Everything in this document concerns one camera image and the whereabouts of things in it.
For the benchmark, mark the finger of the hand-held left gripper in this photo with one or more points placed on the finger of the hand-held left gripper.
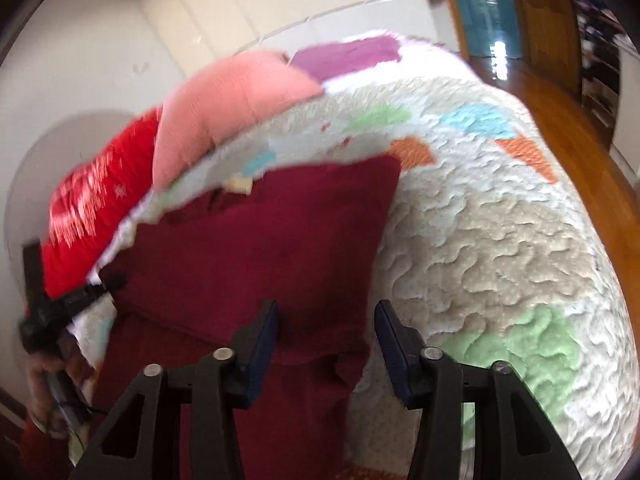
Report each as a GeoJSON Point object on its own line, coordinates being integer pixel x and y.
{"type": "Point", "coordinates": [100, 287]}

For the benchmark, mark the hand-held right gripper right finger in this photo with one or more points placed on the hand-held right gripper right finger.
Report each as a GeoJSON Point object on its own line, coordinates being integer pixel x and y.
{"type": "Point", "coordinates": [389, 342]}

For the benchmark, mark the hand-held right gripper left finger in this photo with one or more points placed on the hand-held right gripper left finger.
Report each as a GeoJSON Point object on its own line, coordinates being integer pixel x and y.
{"type": "Point", "coordinates": [264, 342]}

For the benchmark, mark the dark red knit garment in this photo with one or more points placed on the dark red knit garment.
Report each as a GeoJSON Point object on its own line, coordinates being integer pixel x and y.
{"type": "Point", "coordinates": [260, 240]}

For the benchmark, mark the person's left hand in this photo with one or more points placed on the person's left hand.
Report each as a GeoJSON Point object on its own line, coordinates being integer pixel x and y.
{"type": "Point", "coordinates": [39, 380]}

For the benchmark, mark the red patterned pillow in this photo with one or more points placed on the red patterned pillow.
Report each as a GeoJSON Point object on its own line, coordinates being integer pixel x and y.
{"type": "Point", "coordinates": [100, 195]}

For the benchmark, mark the quilted patchwork blanket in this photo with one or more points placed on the quilted patchwork blanket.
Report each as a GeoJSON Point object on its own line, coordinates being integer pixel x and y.
{"type": "Point", "coordinates": [500, 240]}

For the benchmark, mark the pink pillow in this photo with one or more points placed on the pink pillow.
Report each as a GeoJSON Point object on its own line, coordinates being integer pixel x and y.
{"type": "Point", "coordinates": [220, 110]}

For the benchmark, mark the teal door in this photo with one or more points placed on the teal door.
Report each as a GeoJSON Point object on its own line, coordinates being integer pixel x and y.
{"type": "Point", "coordinates": [482, 15]}

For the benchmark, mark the cluttered shelf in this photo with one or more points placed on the cluttered shelf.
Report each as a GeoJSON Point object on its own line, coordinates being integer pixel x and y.
{"type": "Point", "coordinates": [600, 60]}

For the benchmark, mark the wooden door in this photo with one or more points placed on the wooden door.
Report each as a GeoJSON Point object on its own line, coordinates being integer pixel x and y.
{"type": "Point", "coordinates": [547, 20]}

